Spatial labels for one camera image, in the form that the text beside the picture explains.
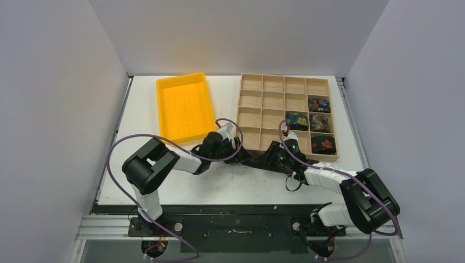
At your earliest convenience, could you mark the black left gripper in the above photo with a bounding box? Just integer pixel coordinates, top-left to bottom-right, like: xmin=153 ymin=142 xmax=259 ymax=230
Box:
xmin=209 ymin=137 xmax=251 ymax=164

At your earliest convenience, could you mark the wooden compartment organizer box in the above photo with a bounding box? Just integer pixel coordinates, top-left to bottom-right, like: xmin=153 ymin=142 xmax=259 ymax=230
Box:
xmin=236 ymin=73 xmax=338 ymax=162

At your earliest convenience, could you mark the yellow plastic tray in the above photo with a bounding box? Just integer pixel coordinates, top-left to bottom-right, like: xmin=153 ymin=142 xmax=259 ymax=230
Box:
xmin=156 ymin=72 xmax=217 ymax=144

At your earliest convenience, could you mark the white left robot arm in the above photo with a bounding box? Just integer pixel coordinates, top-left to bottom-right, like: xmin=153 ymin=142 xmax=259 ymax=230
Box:
xmin=122 ymin=131 xmax=252 ymax=236

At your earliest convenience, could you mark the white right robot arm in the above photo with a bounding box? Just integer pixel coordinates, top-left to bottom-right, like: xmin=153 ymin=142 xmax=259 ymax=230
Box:
xmin=258 ymin=139 xmax=400 ymax=236

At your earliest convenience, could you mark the blue yellow floral rolled tie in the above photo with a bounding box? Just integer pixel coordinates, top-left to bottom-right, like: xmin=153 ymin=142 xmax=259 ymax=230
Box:
xmin=285 ymin=112 xmax=309 ymax=131

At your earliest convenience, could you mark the black orange floral rolled tie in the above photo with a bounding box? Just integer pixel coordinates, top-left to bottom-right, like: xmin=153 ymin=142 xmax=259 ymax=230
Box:
xmin=311 ymin=135 xmax=337 ymax=155

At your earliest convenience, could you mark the navy red floral rolled tie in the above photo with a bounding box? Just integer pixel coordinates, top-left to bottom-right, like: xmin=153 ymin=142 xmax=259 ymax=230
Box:
xmin=308 ymin=98 xmax=331 ymax=113

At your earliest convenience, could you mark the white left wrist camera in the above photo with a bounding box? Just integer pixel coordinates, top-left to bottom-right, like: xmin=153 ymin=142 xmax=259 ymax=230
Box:
xmin=217 ymin=123 xmax=234 ymax=140

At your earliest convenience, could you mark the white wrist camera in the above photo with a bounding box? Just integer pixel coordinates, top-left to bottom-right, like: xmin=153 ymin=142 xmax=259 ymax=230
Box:
xmin=217 ymin=123 xmax=234 ymax=140
xmin=283 ymin=131 xmax=298 ymax=144

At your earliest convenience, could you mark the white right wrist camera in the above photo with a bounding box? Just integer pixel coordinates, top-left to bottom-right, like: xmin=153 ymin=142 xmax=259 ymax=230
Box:
xmin=283 ymin=131 xmax=298 ymax=144

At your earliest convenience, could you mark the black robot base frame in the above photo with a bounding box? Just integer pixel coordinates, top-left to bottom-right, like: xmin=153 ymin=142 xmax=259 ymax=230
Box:
xmin=77 ymin=204 xmax=366 ymax=254

